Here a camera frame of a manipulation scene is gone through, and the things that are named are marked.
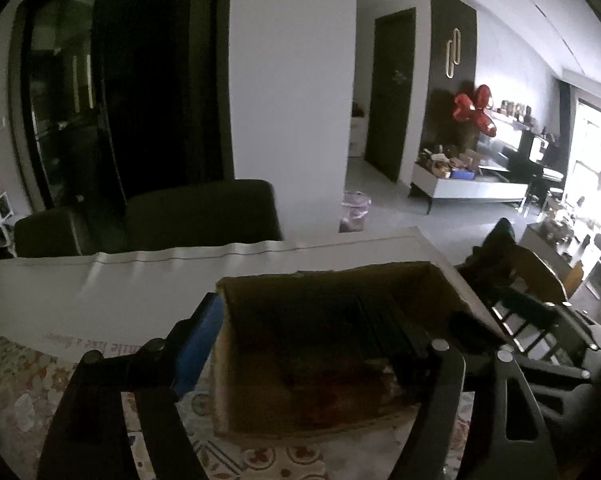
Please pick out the long flat white carton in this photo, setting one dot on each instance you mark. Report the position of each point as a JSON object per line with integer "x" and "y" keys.
{"x": 105, "y": 290}

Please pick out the red balloon dog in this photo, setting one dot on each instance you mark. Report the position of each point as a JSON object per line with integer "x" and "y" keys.
{"x": 463, "y": 107}

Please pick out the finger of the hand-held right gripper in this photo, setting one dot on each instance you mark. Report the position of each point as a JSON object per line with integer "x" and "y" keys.
{"x": 480, "y": 332}
{"x": 530, "y": 300}

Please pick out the narrow dark dining chair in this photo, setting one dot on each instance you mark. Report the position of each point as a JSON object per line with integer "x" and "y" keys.
{"x": 50, "y": 232}

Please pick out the patterned tile-print tablecloth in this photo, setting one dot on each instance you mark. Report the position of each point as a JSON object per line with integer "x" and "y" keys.
{"x": 25, "y": 385}

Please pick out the black garment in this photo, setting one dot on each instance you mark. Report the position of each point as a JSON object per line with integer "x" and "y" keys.
{"x": 500, "y": 240}

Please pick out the black television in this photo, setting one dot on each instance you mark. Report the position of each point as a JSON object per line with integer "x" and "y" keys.
{"x": 525, "y": 147}

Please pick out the small blue box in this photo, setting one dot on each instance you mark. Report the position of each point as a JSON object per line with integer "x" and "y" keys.
{"x": 463, "y": 174}

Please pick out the dark glass sliding door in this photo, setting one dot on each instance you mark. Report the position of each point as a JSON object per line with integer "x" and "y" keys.
{"x": 150, "y": 85}

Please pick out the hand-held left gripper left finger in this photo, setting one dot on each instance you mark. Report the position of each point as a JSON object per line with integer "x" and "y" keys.
{"x": 200, "y": 345}

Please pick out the pile of gift baskets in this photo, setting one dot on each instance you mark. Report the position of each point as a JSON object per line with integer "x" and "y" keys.
{"x": 435, "y": 162}

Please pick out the cluttered coffee table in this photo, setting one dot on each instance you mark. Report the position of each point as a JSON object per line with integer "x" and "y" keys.
{"x": 545, "y": 232}

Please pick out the dark curtain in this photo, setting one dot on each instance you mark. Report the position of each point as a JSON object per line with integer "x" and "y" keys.
{"x": 565, "y": 110}

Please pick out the brown cardboard box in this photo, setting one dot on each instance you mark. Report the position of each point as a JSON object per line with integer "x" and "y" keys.
{"x": 300, "y": 310}

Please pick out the wooden slat-back chair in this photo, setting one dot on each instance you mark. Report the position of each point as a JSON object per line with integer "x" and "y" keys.
{"x": 535, "y": 270}

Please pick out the dark wooden door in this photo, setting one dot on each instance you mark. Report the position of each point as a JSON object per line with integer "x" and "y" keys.
{"x": 388, "y": 110}

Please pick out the wide dark dining chair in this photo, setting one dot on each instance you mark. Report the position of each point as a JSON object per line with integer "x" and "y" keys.
{"x": 200, "y": 215}

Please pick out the dark slatted wall panel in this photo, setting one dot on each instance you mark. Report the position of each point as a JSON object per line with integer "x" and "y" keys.
{"x": 440, "y": 110}

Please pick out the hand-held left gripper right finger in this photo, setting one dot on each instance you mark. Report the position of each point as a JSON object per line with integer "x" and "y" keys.
{"x": 410, "y": 355}

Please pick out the white low cabinet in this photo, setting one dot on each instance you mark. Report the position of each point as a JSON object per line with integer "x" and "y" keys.
{"x": 470, "y": 190}

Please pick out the black side table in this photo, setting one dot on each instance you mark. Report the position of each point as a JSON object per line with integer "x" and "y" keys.
{"x": 540, "y": 182}

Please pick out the gold loop wall ornament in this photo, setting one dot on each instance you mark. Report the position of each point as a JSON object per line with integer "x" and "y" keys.
{"x": 459, "y": 45}

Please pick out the row of shelf ornaments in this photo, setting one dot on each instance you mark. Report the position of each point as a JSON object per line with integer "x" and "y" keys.
{"x": 510, "y": 108}

